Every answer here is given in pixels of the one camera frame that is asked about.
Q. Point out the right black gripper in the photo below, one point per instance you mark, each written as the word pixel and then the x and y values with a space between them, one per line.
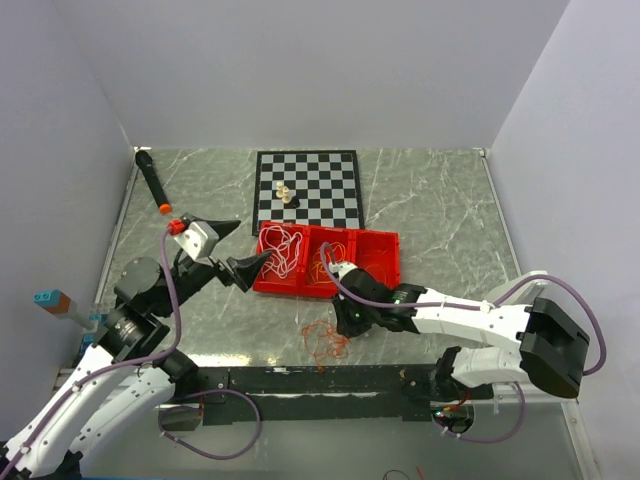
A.
pixel 344 323

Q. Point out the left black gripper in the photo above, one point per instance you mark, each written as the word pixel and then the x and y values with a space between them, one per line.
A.
pixel 244 269

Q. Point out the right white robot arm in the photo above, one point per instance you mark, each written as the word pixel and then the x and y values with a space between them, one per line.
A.
pixel 536 343

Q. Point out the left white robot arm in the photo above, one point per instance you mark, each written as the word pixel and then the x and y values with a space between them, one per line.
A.
pixel 134 363

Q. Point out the cream chess piece short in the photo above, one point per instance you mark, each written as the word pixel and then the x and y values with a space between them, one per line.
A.
pixel 286 198

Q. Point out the black white chessboard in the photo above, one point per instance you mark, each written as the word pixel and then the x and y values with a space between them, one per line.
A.
pixel 327 183

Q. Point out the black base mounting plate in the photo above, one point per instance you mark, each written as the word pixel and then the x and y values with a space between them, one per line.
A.
pixel 407 392

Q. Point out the black marker orange cap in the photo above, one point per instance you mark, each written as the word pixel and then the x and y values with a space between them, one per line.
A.
pixel 145 163

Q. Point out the blue lego bricks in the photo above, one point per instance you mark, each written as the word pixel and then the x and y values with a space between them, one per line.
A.
pixel 97 317

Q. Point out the white grey stand device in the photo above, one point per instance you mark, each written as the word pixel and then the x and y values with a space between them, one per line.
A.
pixel 521 290

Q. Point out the blue brown toy block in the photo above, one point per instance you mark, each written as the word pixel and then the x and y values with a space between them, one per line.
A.
pixel 61 306

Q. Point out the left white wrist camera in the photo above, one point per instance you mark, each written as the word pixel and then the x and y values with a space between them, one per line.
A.
pixel 198 239

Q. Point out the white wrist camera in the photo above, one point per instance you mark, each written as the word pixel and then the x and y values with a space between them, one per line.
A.
pixel 339 270
pixel 198 239

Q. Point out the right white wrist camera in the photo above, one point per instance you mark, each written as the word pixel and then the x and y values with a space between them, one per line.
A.
pixel 339 270

